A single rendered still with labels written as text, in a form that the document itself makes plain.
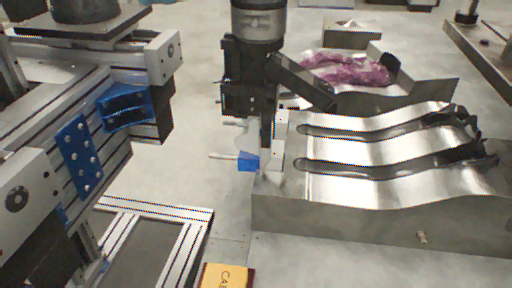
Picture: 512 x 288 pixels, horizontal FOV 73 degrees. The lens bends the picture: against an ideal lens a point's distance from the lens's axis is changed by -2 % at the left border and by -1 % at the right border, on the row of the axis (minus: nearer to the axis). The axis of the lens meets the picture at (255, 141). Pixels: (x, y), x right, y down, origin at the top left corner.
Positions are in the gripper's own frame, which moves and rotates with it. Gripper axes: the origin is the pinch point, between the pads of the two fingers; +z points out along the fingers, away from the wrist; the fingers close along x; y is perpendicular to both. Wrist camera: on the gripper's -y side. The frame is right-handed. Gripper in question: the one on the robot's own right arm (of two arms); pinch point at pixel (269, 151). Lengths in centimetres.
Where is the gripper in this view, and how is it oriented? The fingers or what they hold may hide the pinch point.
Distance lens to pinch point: 59.4
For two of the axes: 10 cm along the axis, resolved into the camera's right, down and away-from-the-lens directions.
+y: -9.9, -0.9, 1.1
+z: 0.0, 8.0, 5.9
